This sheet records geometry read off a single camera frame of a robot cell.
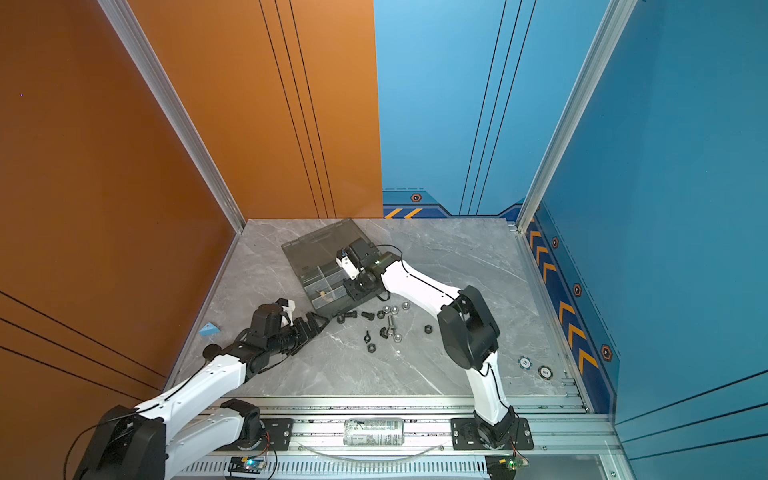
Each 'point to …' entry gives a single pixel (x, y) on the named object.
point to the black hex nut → (371, 347)
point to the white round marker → (524, 363)
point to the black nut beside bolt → (382, 332)
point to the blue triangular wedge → (209, 329)
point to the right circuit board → (504, 467)
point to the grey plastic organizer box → (314, 256)
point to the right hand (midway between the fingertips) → (351, 289)
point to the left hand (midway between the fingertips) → (322, 325)
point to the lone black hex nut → (428, 329)
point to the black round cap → (210, 351)
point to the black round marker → (545, 372)
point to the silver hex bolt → (397, 338)
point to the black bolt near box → (341, 318)
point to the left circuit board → (246, 464)
